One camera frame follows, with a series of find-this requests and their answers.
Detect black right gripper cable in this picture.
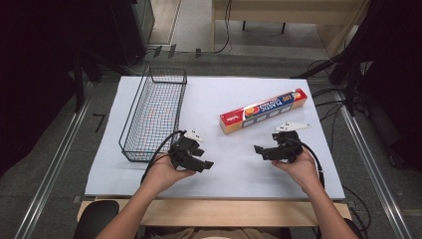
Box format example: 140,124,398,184
294,138,326,189

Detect black floor cables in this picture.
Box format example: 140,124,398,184
311,87,349,153

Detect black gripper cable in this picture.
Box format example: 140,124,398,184
139,129,187,185
294,138,326,189

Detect red blue plastic wrap box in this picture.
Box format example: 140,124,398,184
219,87,309,135

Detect black wire basket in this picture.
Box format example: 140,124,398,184
117,67,188,163

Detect dark cabinet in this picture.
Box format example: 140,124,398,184
108,0,156,66

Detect person's right hand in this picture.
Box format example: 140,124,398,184
271,149,324,195

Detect person's left hand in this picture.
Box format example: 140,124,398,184
144,153,197,197

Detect metal floor rail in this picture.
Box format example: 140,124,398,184
333,89,414,239
13,82,96,239

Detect black metal stand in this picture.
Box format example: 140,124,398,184
327,49,366,118

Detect black hanging cable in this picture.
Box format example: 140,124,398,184
212,0,234,55

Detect light wooden desk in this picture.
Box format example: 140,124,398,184
211,0,371,60

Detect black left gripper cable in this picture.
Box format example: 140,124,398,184
139,129,187,185

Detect black chair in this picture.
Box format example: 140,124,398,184
73,199,120,239

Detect black curtain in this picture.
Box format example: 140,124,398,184
344,0,422,172
0,0,115,175

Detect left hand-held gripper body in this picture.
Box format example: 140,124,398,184
167,128,206,171

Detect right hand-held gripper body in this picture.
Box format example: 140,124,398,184
269,120,313,164

